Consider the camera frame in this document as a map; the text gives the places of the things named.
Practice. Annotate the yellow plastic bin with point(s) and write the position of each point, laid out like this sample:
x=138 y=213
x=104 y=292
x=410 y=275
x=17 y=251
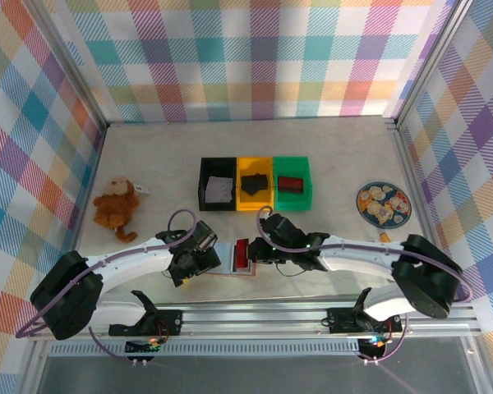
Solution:
x=250 y=164

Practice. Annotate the red cards pile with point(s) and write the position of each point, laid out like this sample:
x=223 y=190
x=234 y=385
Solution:
x=291 y=184

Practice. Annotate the green plastic bin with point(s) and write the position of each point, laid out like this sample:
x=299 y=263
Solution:
x=291 y=164

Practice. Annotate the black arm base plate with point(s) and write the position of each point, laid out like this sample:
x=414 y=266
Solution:
x=170 y=322
x=341 y=320

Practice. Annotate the black plastic bin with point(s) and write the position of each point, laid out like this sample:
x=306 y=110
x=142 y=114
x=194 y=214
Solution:
x=203 y=164

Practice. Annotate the red credit card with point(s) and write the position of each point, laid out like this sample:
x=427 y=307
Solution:
x=242 y=254

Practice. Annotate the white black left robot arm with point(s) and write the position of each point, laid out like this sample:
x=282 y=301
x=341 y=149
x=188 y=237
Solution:
x=127 y=267

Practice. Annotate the pale lilac cards pile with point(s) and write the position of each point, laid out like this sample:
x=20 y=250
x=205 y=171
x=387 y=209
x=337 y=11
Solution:
x=219 y=191

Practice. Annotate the small yellow object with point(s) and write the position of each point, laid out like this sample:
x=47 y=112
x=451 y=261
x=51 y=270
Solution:
x=385 y=237

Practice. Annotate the round picture plate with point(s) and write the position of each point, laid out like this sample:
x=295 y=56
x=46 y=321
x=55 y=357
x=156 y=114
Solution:
x=384 y=203

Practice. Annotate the pink card holder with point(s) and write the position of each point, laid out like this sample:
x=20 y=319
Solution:
x=226 y=262

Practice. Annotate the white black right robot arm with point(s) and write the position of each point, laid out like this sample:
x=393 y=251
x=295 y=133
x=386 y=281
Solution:
x=361 y=256

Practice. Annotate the small controller circuit board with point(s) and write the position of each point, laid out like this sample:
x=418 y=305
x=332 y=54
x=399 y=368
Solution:
x=141 y=346
x=374 y=346

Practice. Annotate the long aluminium mounting rail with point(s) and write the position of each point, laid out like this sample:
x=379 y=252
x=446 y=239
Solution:
x=250 y=322

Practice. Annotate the aluminium side rail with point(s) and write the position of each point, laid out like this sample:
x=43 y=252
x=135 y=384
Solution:
x=82 y=213
x=420 y=197

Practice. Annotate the black cards pile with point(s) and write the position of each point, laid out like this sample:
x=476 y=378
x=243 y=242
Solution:
x=254 y=184

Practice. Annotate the brown plush monkey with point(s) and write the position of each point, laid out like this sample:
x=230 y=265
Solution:
x=115 y=205

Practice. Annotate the aluminium frame post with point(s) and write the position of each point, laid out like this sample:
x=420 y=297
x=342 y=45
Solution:
x=429 y=61
x=75 y=67

